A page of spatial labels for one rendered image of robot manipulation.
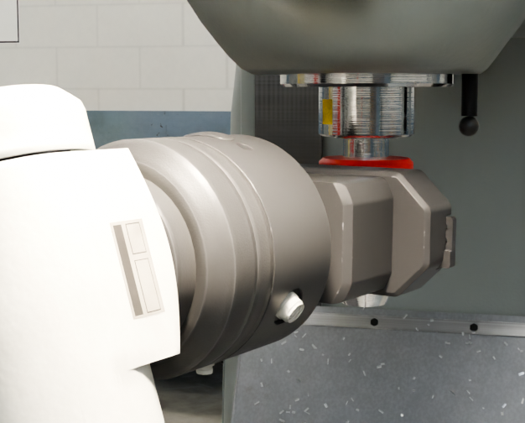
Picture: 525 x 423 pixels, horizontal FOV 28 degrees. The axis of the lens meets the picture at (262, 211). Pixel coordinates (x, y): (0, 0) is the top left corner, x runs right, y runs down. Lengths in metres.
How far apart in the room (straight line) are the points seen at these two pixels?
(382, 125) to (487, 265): 0.42
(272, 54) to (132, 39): 4.60
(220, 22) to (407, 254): 0.13
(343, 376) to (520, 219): 0.20
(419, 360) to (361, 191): 0.47
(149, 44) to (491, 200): 4.19
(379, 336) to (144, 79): 4.18
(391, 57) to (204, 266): 0.14
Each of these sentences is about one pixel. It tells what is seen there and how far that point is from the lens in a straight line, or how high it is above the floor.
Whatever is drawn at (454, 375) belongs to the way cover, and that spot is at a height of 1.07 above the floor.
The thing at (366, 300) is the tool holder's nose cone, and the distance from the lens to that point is 0.52.
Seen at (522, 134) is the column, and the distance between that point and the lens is 0.89.
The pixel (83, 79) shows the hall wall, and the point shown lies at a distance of 5.14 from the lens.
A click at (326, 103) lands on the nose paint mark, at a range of 0.51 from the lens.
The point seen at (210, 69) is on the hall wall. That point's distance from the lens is 4.92.
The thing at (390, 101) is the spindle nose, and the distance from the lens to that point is 0.50.
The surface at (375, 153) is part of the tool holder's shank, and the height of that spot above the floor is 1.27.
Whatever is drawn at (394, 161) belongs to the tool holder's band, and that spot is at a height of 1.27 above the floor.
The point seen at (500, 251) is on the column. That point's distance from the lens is 0.90.
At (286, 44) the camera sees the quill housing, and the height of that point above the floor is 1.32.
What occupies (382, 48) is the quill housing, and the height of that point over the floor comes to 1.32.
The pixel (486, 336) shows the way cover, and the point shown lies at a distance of 0.90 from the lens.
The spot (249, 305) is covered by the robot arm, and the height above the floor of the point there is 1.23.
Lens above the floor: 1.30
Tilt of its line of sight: 7 degrees down
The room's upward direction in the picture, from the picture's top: straight up
